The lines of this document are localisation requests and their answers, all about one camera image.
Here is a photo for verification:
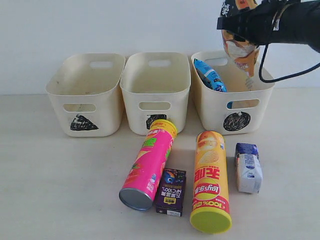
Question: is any orange instant noodle bag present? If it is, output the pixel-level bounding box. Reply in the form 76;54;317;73
220;0;260;77

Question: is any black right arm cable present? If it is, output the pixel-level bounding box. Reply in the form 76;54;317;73
258;0;320;84

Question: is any cream bin triangle mark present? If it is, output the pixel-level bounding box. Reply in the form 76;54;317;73
45;53;126;137

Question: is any blue snack bag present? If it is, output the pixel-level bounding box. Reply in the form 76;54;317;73
193;58;227;93

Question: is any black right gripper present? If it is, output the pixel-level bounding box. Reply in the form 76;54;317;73
216;0;278;45

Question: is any purple juice carton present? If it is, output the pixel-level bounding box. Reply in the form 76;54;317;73
155;168;187;217

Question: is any pink chips can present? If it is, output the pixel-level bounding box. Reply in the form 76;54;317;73
118;119;178;211

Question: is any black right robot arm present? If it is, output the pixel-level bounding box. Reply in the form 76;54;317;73
217;0;320;52

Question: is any white blue milk carton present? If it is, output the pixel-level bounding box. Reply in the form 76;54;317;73
234;142;263;194

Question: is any cream bin square mark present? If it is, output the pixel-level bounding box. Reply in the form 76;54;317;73
120;52;191;135

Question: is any cream bin circle mark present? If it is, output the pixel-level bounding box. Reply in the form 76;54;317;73
190;49;276;136

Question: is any yellow Lays chips can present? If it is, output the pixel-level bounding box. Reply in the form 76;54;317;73
189;130;232;234

